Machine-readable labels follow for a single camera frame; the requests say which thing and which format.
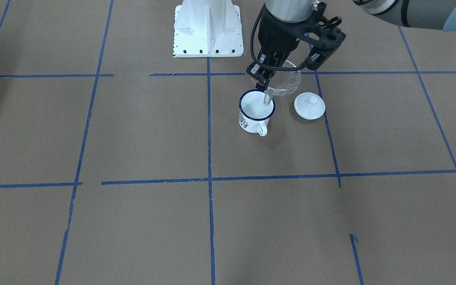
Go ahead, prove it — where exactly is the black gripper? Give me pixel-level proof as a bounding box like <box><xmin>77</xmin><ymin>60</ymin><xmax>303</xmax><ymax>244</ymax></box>
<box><xmin>246</xmin><ymin>7</ymin><xmax>304</xmax><ymax>92</ymax></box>

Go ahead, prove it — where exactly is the clear plastic funnel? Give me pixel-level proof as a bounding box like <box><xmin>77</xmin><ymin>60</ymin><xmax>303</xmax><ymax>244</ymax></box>
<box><xmin>247</xmin><ymin>64</ymin><xmax>302</xmax><ymax>106</ymax></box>

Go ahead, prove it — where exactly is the white enamel mug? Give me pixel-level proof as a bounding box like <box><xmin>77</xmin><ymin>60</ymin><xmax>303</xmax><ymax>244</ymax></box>
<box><xmin>238</xmin><ymin>89</ymin><xmax>276</xmax><ymax>137</ymax></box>

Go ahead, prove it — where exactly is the white mug lid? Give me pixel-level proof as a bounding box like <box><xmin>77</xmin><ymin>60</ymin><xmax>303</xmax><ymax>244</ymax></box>
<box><xmin>293</xmin><ymin>92</ymin><xmax>326</xmax><ymax>120</ymax></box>

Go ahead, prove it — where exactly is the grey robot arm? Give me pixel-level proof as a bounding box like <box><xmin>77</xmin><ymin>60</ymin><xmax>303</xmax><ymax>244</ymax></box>
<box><xmin>246</xmin><ymin>0</ymin><xmax>456</xmax><ymax>92</ymax></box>

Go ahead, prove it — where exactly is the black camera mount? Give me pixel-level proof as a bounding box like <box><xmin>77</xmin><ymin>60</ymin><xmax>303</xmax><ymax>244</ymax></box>
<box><xmin>293</xmin><ymin>0</ymin><xmax>346</xmax><ymax>71</ymax></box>

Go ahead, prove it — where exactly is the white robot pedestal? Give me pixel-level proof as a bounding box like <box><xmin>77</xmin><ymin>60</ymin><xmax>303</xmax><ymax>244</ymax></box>
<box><xmin>173</xmin><ymin>0</ymin><xmax>244</xmax><ymax>58</ymax></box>

